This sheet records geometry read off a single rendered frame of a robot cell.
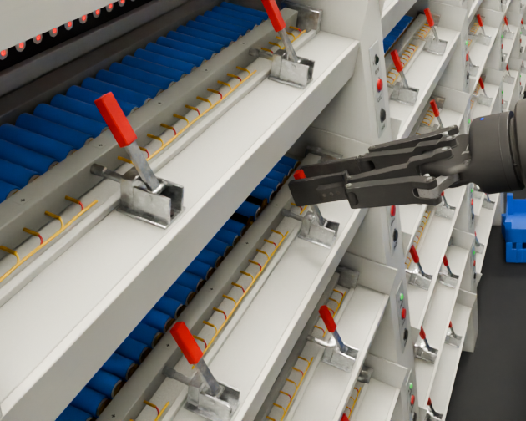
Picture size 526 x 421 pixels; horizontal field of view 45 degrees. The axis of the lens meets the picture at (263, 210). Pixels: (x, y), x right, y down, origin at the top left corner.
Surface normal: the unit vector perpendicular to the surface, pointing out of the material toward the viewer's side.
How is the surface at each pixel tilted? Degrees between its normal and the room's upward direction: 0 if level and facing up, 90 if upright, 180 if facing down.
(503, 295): 0
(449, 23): 90
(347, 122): 90
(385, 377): 90
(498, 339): 0
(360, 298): 19
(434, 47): 90
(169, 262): 109
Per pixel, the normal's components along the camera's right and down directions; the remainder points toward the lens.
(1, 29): 0.91, 0.32
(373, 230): -0.40, 0.50
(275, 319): 0.11, -0.80
